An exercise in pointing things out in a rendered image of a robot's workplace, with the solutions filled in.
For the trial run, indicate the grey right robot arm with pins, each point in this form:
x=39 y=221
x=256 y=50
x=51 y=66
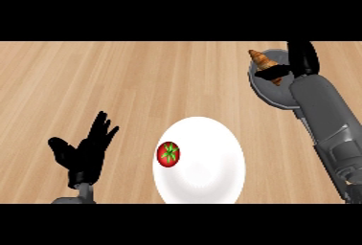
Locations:
x=330 y=127

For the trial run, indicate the brown croissant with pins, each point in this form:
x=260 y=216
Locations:
x=265 y=62

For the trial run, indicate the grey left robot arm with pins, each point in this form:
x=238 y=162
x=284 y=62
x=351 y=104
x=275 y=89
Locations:
x=83 y=194

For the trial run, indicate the grey pan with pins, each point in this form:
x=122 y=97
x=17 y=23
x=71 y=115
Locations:
x=274 y=86

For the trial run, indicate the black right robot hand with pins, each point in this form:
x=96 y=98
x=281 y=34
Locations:
x=302 y=60

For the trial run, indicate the white plate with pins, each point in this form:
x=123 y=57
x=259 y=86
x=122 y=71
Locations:
x=200 y=166

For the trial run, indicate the red tomato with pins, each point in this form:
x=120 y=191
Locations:
x=169 y=154

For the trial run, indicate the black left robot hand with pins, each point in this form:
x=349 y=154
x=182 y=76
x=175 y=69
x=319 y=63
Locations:
x=88 y=153

